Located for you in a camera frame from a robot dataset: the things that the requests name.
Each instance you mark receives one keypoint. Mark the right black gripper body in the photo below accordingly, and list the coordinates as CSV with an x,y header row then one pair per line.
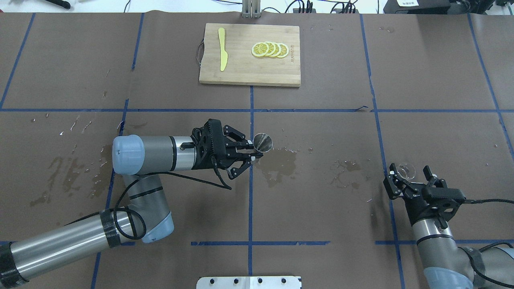
x,y
413,200

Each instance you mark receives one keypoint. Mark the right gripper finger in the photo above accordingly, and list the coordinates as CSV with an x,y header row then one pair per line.
x,y
432,180
396,186

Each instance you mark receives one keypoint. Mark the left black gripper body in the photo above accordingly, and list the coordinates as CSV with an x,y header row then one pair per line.
x,y
220,157

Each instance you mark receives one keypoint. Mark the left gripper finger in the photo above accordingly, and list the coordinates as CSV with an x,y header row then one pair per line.
x,y
235,139
236,165

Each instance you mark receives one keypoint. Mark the clear glass measuring beaker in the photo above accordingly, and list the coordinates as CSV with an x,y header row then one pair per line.
x,y
406,171

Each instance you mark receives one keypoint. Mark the steel double jigger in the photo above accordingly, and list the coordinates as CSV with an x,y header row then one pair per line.
x,y
262,142

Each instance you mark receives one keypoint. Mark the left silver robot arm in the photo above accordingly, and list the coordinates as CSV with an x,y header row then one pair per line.
x,y
56,168

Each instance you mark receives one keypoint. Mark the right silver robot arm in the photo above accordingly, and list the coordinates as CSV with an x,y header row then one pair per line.
x,y
447,265

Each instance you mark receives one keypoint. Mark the bamboo cutting board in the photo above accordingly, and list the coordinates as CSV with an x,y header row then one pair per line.
x,y
242,67

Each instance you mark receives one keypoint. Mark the yellow plastic knife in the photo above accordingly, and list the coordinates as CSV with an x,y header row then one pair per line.
x,y
223,53

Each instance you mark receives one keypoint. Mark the lemon slice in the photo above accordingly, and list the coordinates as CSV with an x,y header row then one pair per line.
x,y
277,50
270,49
260,49
284,50

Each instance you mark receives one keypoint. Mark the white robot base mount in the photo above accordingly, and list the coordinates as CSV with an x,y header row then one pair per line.
x,y
250,282

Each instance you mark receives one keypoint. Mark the aluminium frame post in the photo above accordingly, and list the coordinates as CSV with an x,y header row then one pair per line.
x,y
251,8

